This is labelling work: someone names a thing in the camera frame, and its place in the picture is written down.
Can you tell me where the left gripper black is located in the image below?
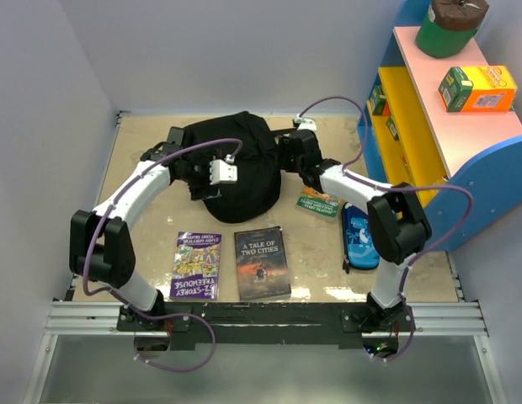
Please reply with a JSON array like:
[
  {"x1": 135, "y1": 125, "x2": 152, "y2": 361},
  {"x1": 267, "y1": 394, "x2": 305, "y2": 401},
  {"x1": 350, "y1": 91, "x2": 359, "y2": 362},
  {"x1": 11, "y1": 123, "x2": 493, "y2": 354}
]
[{"x1": 178, "y1": 150, "x2": 222, "y2": 200}]

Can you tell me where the green 104-storey treehouse book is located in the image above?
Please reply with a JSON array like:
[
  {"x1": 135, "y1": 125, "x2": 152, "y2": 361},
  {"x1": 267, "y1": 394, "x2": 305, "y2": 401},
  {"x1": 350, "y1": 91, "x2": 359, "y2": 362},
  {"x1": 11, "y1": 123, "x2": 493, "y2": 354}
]
[{"x1": 296, "y1": 187, "x2": 343, "y2": 219}]

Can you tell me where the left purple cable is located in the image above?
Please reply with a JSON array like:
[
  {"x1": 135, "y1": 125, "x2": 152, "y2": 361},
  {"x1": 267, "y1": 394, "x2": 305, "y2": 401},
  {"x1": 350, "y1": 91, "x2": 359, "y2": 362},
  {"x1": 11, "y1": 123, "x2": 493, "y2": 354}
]
[{"x1": 82, "y1": 138, "x2": 244, "y2": 371}]

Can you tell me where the colourful wooden shelf unit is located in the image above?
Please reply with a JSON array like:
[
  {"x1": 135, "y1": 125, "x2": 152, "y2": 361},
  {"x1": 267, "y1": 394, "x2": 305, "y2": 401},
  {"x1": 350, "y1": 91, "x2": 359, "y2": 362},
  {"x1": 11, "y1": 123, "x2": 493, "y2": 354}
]
[{"x1": 359, "y1": 1, "x2": 522, "y2": 252}]

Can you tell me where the small green box shelf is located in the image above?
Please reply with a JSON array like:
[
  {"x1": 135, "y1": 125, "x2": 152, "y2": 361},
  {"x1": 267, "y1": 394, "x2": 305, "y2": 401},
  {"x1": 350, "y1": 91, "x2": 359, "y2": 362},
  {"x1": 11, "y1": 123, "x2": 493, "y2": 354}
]
[
  {"x1": 386, "y1": 115, "x2": 399, "y2": 141},
  {"x1": 369, "y1": 84, "x2": 391, "y2": 116}
]

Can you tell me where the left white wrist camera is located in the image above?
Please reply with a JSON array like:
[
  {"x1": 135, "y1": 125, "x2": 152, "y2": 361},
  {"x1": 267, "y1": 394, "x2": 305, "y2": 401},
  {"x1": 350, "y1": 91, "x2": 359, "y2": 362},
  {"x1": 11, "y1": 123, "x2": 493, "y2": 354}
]
[{"x1": 209, "y1": 159, "x2": 238, "y2": 185}]

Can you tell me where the tale of two cities book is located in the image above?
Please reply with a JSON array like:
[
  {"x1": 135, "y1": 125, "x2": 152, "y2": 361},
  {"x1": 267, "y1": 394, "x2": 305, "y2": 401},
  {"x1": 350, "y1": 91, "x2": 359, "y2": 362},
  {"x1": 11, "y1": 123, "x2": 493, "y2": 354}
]
[{"x1": 234, "y1": 226, "x2": 291, "y2": 301}]

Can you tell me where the aluminium rail frame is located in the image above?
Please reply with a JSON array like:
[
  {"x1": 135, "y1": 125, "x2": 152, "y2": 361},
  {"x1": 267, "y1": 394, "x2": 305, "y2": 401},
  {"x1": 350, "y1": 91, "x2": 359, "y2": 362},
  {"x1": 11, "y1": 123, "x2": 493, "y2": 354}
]
[{"x1": 21, "y1": 109, "x2": 508, "y2": 404}]

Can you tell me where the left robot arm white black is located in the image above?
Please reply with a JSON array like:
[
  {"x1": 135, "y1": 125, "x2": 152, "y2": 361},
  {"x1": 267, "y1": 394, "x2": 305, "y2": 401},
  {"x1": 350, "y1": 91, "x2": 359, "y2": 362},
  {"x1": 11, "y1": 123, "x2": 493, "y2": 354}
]
[{"x1": 69, "y1": 127, "x2": 243, "y2": 330}]

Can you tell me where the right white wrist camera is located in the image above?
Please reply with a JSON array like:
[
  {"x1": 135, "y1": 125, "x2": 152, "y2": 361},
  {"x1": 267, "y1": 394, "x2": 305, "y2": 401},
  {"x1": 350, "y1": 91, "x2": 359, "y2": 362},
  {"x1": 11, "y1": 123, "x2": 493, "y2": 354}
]
[{"x1": 293, "y1": 115, "x2": 317, "y2": 132}]

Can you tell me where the small green box upper shelf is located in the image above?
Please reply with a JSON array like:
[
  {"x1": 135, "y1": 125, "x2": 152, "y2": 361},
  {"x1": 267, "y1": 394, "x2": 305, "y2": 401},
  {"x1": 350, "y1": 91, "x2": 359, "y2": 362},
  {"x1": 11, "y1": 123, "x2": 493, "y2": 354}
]
[{"x1": 369, "y1": 84, "x2": 391, "y2": 116}]

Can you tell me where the orange green crayon box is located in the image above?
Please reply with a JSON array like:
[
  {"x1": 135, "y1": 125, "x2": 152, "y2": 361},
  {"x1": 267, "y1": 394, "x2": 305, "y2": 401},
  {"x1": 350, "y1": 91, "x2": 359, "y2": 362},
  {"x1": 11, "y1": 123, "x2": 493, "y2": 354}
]
[{"x1": 438, "y1": 66, "x2": 518, "y2": 113}]

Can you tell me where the black student backpack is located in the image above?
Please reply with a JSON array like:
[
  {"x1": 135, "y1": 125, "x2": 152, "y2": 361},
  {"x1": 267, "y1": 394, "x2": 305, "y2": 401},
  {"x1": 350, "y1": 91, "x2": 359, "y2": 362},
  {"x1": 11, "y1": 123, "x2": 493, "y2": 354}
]
[{"x1": 151, "y1": 110, "x2": 300, "y2": 225}]

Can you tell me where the small green box lower shelf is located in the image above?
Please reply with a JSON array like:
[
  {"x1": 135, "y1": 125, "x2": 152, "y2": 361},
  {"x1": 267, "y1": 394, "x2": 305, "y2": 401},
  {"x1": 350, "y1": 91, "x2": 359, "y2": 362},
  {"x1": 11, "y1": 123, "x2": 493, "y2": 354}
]
[{"x1": 386, "y1": 115, "x2": 399, "y2": 141}]

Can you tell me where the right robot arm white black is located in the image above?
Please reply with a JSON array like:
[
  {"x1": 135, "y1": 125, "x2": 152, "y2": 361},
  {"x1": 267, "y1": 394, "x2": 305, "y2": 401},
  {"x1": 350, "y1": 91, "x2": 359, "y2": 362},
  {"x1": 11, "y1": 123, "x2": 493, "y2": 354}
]
[{"x1": 273, "y1": 129, "x2": 432, "y2": 331}]

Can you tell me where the blue pencil case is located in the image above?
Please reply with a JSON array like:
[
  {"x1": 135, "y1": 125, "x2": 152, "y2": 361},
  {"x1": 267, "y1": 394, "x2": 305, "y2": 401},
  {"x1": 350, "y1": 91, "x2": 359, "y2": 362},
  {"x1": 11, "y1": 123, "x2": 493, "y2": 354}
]
[{"x1": 341, "y1": 203, "x2": 380, "y2": 274}]

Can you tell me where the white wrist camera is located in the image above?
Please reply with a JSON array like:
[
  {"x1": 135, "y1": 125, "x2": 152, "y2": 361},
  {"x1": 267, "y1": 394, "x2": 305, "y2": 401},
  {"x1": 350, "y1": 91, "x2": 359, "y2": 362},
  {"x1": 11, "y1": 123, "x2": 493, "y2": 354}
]
[
  {"x1": 209, "y1": 159, "x2": 238, "y2": 185},
  {"x1": 293, "y1": 115, "x2": 317, "y2": 132}
]

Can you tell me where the purple 52-storey treehouse book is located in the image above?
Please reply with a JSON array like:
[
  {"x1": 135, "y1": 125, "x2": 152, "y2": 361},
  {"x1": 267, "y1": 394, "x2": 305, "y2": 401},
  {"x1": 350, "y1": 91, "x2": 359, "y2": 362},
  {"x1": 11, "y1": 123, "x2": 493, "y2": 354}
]
[{"x1": 169, "y1": 231, "x2": 222, "y2": 300}]

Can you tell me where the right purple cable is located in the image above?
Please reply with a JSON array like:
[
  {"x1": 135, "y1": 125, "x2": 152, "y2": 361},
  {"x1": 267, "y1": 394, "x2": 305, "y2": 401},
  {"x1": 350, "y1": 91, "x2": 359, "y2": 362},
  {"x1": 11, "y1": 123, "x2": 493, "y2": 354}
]
[{"x1": 296, "y1": 96, "x2": 475, "y2": 362}]

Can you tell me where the purple cable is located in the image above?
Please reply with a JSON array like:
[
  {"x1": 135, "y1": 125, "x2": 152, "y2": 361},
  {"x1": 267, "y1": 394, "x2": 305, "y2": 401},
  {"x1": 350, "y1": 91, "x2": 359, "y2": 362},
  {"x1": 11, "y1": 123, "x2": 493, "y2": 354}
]
[
  {"x1": 82, "y1": 138, "x2": 244, "y2": 371},
  {"x1": 296, "y1": 96, "x2": 475, "y2": 362}
]

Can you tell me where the green brown cylinder container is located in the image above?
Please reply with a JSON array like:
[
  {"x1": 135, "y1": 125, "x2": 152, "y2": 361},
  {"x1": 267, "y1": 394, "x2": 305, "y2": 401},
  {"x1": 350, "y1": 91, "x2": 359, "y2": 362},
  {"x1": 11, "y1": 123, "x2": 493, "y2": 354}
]
[{"x1": 415, "y1": 0, "x2": 489, "y2": 59}]

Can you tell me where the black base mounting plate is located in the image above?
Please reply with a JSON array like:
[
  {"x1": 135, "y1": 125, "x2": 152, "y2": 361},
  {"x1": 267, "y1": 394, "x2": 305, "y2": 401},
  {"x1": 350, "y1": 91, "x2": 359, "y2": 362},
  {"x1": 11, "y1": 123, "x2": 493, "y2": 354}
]
[{"x1": 117, "y1": 302, "x2": 414, "y2": 351}]

